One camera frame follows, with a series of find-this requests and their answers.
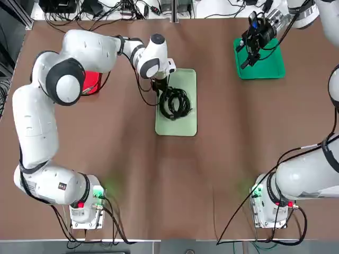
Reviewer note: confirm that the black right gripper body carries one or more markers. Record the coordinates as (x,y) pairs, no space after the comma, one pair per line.
(262,35)

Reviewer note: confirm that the black docking box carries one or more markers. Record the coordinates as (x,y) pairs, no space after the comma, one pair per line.
(58,5)

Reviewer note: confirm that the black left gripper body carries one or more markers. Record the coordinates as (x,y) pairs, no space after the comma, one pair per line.
(160,84)

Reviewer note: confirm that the green plastic tray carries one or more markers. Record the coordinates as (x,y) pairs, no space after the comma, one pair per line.
(267,66)

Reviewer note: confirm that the aluminium post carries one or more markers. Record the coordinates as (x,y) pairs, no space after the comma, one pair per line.
(174,10)

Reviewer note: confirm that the pale green tray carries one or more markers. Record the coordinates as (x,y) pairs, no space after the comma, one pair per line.
(182,127)

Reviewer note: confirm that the aluminium frame rail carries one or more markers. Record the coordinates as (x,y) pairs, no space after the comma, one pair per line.
(29,19)

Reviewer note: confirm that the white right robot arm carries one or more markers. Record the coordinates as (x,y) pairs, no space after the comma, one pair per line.
(296,174)

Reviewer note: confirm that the red plastic tray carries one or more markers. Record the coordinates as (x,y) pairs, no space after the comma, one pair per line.
(92,82)

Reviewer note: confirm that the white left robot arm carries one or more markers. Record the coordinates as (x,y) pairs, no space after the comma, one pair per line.
(34,127)

